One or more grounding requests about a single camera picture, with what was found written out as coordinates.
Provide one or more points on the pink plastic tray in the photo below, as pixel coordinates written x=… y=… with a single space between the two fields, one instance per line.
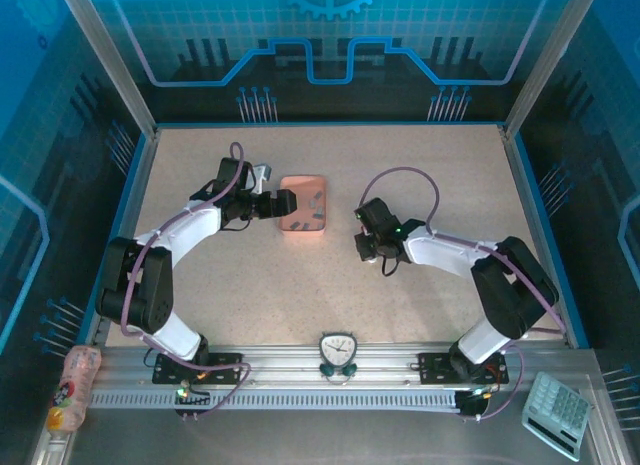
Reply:
x=307 y=185

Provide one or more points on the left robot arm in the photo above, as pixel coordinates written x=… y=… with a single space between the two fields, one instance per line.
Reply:
x=135 y=295

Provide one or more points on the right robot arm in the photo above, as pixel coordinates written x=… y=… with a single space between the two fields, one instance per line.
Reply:
x=510 y=285

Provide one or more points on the small green alarm clock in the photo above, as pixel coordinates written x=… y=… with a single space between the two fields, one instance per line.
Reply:
x=338 y=349

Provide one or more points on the small controller board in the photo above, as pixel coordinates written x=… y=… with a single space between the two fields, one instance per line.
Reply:
x=185 y=392
x=480 y=395

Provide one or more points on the pale green calculator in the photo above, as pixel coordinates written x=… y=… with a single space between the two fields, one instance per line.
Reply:
x=557 y=410

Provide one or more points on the pink plastic drink bottle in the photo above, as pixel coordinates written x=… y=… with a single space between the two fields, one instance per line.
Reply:
x=75 y=380

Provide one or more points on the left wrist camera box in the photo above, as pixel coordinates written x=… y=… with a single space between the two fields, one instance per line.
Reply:
x=261 y=172

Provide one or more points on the aluminium table side rail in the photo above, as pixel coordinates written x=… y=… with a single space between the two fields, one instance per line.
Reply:
x=525 y=185
x=138 y=185

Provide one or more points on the aluminium frame post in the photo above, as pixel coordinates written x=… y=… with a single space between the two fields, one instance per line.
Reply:
x=548 y=60
x=112 y=60

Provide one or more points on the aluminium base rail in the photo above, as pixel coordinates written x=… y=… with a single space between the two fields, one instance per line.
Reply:
x=280 y=365

